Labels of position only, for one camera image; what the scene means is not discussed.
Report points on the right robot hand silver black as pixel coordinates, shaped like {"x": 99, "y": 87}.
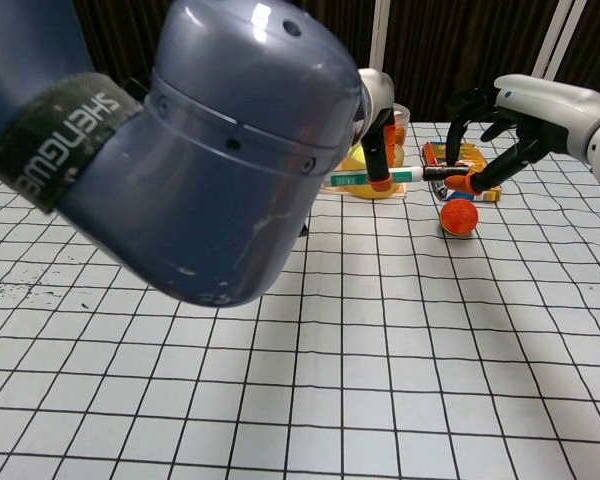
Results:
{"x": 545, "y": 115}

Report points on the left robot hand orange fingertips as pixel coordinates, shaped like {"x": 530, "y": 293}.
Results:
{"x": 377, "y": 140}

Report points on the white green marker body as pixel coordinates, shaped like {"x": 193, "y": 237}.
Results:
{"x": 405, "y": 174}

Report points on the black marker cap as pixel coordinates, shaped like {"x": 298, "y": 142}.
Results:
{"x": 440, "y": 173}

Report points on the left robot arm blue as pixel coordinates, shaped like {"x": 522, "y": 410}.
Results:
{"x": 205, "y": 175}

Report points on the clear plastic jar orange contents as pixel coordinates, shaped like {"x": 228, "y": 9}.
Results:
{"x": 402, "y": 116}

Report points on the clear yellow tape roll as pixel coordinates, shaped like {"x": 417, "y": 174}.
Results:
{"x": 360, "y": 191}

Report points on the orange blue snack box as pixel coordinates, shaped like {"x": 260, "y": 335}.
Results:
{"x": 475, "y": 157}

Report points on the orange ball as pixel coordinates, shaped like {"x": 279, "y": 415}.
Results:
{"x": 459, "y": 217}

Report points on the white black grid tablecloth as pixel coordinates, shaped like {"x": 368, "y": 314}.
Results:
{"x": 380, "y": 350}

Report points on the white metal frame post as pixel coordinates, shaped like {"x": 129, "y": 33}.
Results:
{"x": 379, "y": 35}
{"x": 555, "y": 40}

